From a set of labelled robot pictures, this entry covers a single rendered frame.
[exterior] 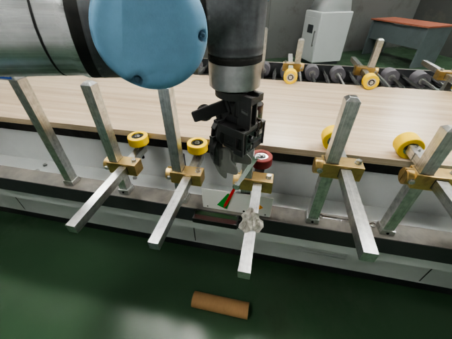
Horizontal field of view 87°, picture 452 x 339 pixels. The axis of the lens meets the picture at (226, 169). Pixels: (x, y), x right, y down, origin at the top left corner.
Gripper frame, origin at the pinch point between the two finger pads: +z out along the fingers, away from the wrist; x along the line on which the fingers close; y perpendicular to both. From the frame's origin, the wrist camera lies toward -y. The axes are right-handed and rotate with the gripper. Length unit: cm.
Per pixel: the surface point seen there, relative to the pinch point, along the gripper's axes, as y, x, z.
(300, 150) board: 1.6, 40.9, 14.7
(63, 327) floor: -64, -54, 104
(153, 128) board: -53, 14, 14
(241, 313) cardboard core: 3, 9, 98
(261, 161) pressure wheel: -4.7, 24.3, 13.7
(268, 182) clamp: 1.0, 20.4, 17.4
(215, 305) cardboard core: -10, 3, 97
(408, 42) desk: -42, 615, 63
